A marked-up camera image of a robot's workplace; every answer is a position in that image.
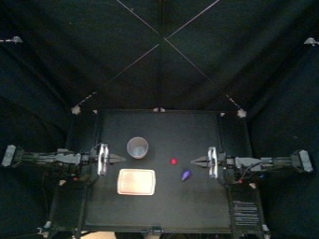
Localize white warning label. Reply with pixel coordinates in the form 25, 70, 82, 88
231, 200, 261, 229

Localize grey table edge clamp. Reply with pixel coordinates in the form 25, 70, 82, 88
261, 224, 273, 239
146, 226, 165, 236
37, 220, 54, 239

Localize thin white cord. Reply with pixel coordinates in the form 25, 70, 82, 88
115, 0, 241, 110
79, 0, 222, 106

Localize grey bowl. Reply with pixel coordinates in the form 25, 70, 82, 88
126, 136, 150, 160

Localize purple toy eggplant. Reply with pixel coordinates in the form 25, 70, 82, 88
179, 168, 194, 182

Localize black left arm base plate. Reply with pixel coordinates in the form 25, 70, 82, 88
47, 177, 93, 233

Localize pink square plate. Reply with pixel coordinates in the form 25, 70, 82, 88
117, 168, 158, 197

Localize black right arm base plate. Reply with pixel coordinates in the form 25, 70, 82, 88
225, 181, 270, 239

